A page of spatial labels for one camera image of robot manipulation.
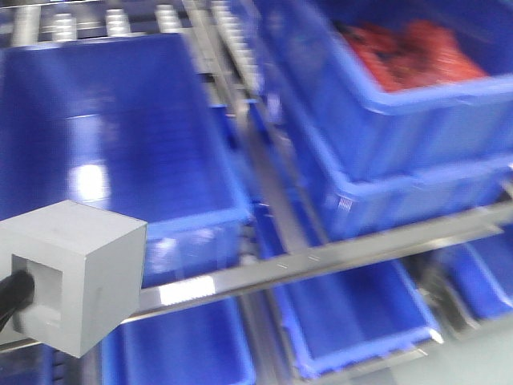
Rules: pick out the stainless steel rack frame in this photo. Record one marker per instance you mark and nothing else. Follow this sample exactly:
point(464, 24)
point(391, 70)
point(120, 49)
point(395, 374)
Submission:
point(342, 182)

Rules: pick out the blue target bin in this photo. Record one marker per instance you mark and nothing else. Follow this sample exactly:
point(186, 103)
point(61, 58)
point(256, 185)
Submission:
point(123, 124)

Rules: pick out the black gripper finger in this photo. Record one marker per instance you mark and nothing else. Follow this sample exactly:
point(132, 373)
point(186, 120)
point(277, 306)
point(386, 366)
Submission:
point(17, 293)

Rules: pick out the red packaged items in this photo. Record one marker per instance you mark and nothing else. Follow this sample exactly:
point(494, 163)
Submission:
point(422, 54)

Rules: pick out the gray hollow base block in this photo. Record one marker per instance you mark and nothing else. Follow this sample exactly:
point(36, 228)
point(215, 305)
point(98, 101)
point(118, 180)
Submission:
point(87, 266)

